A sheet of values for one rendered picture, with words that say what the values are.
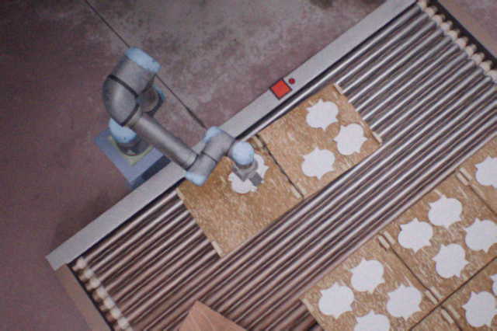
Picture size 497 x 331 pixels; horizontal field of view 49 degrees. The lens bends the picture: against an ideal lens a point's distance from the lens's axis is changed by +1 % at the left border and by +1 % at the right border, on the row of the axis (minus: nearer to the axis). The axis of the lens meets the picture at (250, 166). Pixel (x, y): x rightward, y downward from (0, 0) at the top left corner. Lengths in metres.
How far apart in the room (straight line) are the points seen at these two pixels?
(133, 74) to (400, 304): 1.32
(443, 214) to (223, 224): 0.89
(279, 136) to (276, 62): 1.23
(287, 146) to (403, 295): 0.75
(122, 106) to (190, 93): 1.64
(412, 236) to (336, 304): 0.41
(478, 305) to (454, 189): 0.46
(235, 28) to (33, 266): 1.90
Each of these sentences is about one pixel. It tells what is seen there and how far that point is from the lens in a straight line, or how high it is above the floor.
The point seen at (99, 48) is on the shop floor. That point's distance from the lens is 3.66.
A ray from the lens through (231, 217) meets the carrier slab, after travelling 2.21.
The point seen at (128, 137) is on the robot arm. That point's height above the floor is 1.10.
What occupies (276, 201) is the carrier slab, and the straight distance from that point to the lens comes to 2.22.
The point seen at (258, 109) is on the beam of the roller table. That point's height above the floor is 0.92.
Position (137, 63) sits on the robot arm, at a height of 1.53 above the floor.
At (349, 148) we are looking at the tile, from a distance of 2.29.
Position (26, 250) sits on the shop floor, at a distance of 3.43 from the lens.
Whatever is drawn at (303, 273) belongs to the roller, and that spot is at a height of 0.92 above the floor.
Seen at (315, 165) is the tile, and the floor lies 0.95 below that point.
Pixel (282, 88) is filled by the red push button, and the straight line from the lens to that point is 2.38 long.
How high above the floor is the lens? 3.12
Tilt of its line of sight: 75 degrees down
